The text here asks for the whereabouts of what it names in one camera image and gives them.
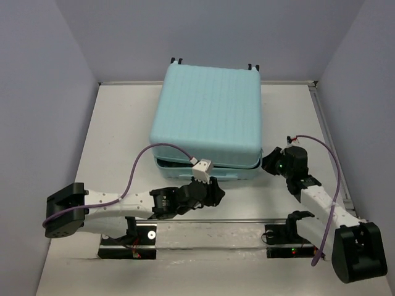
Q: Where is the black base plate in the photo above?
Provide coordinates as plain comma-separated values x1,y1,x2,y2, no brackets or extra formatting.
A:
261,224,317,259
97,223,157,260

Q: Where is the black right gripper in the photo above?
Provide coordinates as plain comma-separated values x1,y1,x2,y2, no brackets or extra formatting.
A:
255,146,293,179

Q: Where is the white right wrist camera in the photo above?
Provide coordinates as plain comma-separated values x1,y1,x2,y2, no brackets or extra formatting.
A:
286,136,300,147

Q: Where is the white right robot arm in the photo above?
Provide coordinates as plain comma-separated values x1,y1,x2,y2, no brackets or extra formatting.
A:
262,146,388,284

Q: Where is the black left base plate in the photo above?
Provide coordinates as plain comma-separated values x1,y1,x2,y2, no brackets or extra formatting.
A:
97,223,157,260

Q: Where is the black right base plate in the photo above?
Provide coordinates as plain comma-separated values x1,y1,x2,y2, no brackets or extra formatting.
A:
261,224,317,259

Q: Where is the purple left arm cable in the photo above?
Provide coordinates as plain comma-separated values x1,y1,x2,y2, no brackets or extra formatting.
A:
42,143,195,229

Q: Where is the light blue hard-shell suitcase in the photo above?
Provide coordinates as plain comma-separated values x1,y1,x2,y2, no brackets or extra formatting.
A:
149,58,263,181

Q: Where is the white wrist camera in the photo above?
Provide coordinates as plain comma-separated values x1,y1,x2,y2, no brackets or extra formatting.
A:
286,136,300,147
190,157,214,184

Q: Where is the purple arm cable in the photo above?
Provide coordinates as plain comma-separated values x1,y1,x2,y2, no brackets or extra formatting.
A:
296,134,344,266
42,143,195,229

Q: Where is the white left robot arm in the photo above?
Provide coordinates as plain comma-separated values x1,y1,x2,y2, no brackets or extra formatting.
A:
43,177,225,244

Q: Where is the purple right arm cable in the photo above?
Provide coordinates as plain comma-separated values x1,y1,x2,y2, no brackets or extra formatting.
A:
296,134,344,266

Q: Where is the aluminium table rail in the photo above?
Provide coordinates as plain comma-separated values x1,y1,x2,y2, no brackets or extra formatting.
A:
309,81,357,217

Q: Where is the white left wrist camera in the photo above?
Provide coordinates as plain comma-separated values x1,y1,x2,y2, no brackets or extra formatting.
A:
190,157,214,184

